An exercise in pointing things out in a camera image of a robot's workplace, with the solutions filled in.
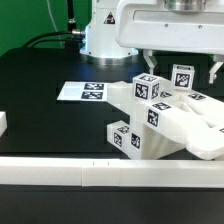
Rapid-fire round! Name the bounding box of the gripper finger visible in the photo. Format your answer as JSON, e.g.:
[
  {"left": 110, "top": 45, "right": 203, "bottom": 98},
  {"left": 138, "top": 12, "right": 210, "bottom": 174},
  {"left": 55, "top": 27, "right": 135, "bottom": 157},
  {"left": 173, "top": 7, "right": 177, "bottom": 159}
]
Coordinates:
[
  {"left": 209, "top": 55, "right": 224, "bottom": 84},
  {"left": 143, "top": 49, "right": 157, "bottom": 75}
]

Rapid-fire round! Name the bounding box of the white chair seat part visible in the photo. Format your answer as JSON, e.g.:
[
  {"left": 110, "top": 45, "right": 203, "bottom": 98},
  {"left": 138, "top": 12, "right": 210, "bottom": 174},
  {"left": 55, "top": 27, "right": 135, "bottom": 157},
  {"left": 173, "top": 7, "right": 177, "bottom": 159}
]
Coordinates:
[{"left": 129, "top": 107, "right": 184, "bottom": 160}]

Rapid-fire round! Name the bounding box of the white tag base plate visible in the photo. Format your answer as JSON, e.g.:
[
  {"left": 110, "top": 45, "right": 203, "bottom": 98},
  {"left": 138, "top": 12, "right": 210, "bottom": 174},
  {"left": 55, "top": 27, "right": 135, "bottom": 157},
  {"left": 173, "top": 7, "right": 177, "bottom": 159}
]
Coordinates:
[{"left": 57, "top": 81, "right": 108, "bottom": 102}]

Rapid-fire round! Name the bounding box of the black vertical pole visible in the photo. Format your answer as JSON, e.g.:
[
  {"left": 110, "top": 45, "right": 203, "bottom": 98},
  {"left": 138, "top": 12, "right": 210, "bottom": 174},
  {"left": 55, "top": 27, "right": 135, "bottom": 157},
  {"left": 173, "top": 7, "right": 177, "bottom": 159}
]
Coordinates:
[{"left": 64, "top": 0, "right": 76, "bottom": 51}]

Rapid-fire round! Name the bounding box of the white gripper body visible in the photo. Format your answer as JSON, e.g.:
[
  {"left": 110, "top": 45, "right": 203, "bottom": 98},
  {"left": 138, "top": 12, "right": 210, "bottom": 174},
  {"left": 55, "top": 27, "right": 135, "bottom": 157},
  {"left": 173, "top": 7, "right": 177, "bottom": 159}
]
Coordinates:
[{"left": 115, "top": 0, "right": 224, "bottom": 55}]

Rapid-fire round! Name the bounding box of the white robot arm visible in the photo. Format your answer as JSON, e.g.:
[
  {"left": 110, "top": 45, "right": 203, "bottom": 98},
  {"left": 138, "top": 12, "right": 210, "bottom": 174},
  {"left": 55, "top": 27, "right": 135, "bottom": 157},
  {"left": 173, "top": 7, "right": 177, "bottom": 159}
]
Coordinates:
[{"left": 80, "top": 0, "right": 224, "bottom": 81}]

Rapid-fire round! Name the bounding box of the white tagged cube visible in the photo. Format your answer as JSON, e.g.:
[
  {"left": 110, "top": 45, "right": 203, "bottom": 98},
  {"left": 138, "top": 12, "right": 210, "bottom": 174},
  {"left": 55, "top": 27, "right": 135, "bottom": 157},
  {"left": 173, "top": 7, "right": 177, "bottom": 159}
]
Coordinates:
[
  {"left": 171, "top": 64, "right": 195, "bottom": 90},
  {"left": 133, "top": 73, "right": 160, "bottom": 102}
]

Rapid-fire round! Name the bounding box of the black cable with connector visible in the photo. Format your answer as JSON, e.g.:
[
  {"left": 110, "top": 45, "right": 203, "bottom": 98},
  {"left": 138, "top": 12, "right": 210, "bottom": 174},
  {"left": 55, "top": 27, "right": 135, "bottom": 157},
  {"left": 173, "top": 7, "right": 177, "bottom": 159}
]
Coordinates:
[{"left": 21, "top": 29, "right": 87, "bottom": 49}]

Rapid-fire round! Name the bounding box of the white front fence bar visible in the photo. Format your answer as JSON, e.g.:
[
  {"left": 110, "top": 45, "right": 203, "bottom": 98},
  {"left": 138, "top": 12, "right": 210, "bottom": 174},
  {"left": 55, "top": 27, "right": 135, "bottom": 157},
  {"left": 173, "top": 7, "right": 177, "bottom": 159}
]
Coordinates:
[{"left": 0, "top": 157, "right": 224, "bottom": 188}]

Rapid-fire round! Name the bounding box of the white left fence bar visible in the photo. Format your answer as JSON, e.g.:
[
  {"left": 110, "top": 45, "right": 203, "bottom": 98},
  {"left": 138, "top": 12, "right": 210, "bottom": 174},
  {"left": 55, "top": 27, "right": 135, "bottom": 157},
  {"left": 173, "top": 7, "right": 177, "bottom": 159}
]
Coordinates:
[{"left": 0, "top": 111, "right": 7, "bottom": 137}]

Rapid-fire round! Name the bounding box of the white chair back frame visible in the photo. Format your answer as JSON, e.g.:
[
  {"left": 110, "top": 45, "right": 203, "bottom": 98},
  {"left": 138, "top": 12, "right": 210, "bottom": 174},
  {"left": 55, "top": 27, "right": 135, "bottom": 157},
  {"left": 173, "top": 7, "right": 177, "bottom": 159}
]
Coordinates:
[{"left": 107, "top": 79, "right": 224, "bottom": 160}]

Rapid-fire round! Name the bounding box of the white fence bar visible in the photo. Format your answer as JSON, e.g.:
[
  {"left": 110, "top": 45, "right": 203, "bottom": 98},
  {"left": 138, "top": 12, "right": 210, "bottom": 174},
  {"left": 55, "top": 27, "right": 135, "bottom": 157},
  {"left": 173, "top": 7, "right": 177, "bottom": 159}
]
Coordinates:
[
  {"left": 0, "top": 111, "right": 7, "bottom": 137},
  {"left": 0, "top": 157, "right": 224, "bottom": 188}
]

